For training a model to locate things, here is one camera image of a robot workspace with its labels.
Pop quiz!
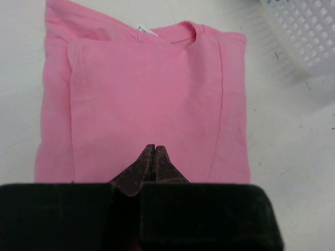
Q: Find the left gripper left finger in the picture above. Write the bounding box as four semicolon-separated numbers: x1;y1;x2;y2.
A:
109;144;155;196

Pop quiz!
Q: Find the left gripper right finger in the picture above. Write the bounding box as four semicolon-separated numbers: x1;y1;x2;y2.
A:
151;146;189;183

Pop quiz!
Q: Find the pink t shirt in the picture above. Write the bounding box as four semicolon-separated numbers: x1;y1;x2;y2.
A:
35;1;250;184

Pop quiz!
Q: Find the white plastic basket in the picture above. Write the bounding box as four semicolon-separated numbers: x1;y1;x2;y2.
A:
260;0;334;85

